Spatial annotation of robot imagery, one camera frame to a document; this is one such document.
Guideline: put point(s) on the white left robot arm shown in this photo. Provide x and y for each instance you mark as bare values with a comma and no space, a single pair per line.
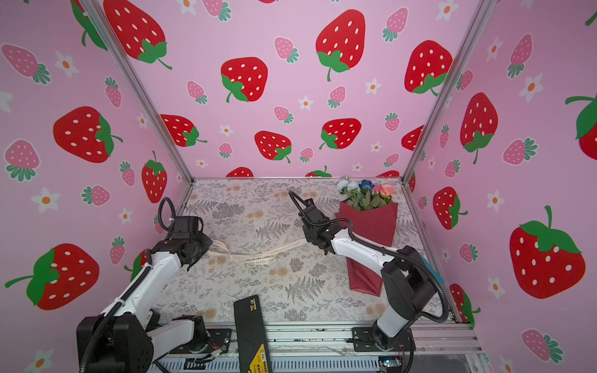
118,340

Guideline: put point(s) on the white fake flower stem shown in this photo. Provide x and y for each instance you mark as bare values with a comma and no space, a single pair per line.
356,197

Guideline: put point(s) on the black flat device yellow label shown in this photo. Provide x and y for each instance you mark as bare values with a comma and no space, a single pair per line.
253,350

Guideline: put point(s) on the blue fake rose stem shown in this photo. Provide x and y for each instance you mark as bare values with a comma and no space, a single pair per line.
366,185

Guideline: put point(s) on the large pink fake rose stem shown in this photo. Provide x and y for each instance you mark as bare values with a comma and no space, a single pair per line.
386,192

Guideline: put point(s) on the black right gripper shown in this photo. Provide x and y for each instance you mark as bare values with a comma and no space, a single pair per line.
306,233

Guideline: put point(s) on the beige ribbon pile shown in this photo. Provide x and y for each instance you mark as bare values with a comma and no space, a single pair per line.
219,249

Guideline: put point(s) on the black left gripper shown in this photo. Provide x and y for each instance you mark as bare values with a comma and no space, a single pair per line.
206,241

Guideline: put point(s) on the aluminium corner post right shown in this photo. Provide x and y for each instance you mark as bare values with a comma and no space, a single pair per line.
478,23

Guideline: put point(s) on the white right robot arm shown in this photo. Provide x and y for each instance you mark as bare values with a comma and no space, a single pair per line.
413,291

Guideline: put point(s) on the dark red wrapping paper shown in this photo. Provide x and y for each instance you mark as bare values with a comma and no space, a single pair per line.
377,225

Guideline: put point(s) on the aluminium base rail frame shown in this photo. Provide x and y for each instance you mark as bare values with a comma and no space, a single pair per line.
329,347

